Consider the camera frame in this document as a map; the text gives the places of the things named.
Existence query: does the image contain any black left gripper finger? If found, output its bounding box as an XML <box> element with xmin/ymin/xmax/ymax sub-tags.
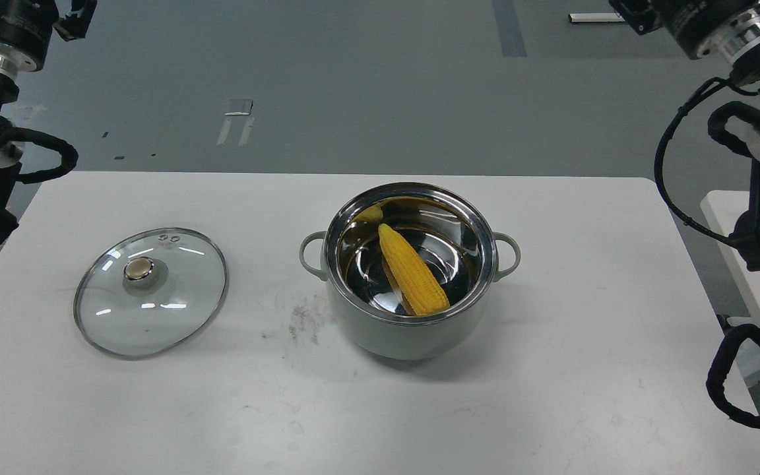
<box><xmin>53</xmin><ymin>0</ymin><xmax>98</xmax><ymax>42</ymax></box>

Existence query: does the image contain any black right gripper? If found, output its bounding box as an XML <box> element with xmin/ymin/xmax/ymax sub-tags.
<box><xmin>609</xmin><ymin>1</ymin><xmax>669</xmax><ymax>36</ymax></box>

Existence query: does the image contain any glass pot lid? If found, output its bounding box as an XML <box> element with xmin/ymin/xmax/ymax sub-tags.
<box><xmin>73</xmin><ymin>228</ymin><xmax>230</xmax><ymax>360</ymax></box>

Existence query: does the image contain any yellow corn cob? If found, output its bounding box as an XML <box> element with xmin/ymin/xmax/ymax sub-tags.
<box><xmin>378</xmin><ymin>223</ymin><xmax>451</xmax><ymax>317</ymax></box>

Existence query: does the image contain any grey-green cooking pot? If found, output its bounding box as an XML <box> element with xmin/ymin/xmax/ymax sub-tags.
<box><xmin>298</xmin><ymin>181</ymin><xmax>521</xmax><ymax>360</ymax></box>

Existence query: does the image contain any white furniture base bar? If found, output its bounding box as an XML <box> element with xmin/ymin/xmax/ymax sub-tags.
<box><xmin>568</xmin><ymin>13</ymin><xmax>625</xmax><ymax>24</ymax></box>

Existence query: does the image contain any white side table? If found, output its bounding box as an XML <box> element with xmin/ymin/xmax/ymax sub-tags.
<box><xmin>701</xmin><ymin>190</ymin><xmax>760</xmax><ymax>389</ymax></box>

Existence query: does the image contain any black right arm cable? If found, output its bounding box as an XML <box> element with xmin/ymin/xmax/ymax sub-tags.
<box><xmin>654</xmin><ymin>77</ymin><xmax>740</xmax><ymax>248</ymax></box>

